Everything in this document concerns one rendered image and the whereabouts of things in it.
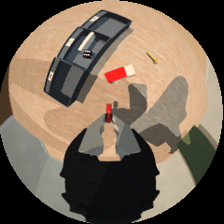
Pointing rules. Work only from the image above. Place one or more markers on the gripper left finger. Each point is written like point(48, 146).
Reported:
point(89, 142)

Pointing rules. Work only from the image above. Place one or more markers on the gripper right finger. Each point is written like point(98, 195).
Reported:
point(130, 142)

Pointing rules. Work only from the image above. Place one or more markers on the dark grey rack of bins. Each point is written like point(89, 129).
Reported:
point(67, 80)

